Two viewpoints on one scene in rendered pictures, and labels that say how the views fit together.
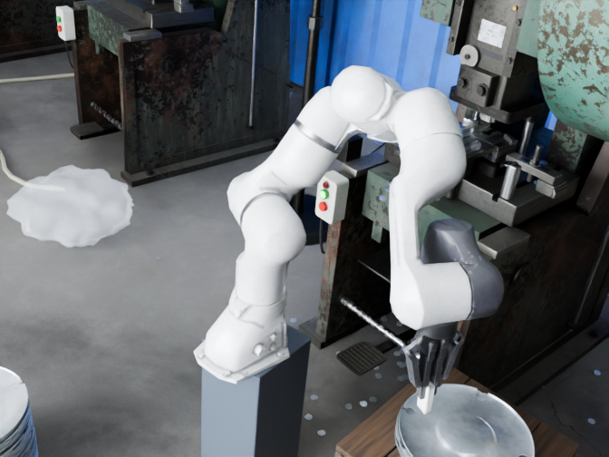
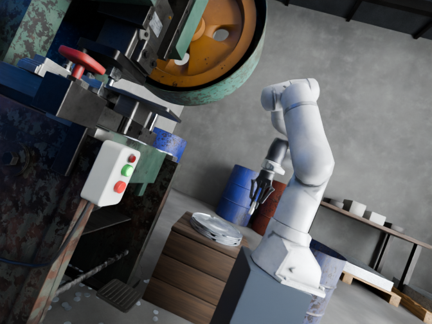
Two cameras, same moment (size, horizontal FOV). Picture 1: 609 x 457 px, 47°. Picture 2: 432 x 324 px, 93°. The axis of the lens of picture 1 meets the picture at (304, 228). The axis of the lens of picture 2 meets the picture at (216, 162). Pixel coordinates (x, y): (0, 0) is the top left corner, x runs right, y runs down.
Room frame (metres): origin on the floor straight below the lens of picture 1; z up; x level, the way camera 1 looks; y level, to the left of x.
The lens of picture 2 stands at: (1.85, 0.43, 0.66)
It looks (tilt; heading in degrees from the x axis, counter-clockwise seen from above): 2 degrees up; 234
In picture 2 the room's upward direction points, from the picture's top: 23 degrees clockwise
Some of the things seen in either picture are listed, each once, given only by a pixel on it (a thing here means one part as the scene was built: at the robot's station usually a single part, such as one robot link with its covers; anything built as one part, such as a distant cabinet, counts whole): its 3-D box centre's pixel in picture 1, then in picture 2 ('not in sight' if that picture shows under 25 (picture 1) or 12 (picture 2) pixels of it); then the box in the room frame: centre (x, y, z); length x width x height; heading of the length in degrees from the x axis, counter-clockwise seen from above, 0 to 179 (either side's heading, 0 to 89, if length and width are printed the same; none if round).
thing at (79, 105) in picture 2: (341, 160); (62, 126); (1.85, -0.09, 0.62); 0.10 x 0.06 x 0.20; 44
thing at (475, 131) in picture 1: (484, 140); (104, 93); (1.78, -0.47, 0.76); 0.15 x 0.09 x 0.05; 44
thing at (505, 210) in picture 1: (478, 167); (94, 113); (1.79, -0.47, 0.68); 0.45 x 0.30 x 0.06; 44
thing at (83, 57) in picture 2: not in sight; (76, 74); (1.87, -0.07, 0.72); 0.07 x 0.06 x 0.08; 134
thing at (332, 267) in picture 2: not in sight; (294, 277); (0.50, -0.17, 0.24); 0.42 x 0.42 x 0.48
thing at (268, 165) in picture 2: not in sight; (272, 167); (1.02, -0.23, 0.78); 0.13 x 0.12 x 0.05; 27
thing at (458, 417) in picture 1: (465, 433); (217, 225); (1.07, -0.39, 0.39); 0.29 x 0.29 x 0.01
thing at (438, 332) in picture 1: (435, 331); (264, 179); (1.01, -0.26, 0.71); 0.08 x 0.07 x 0.09; 117
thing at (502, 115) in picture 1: (495, 103); (113, 67); (1.79, -0.47, 0.86); 0.20 x 0.16 x 0.05; 44
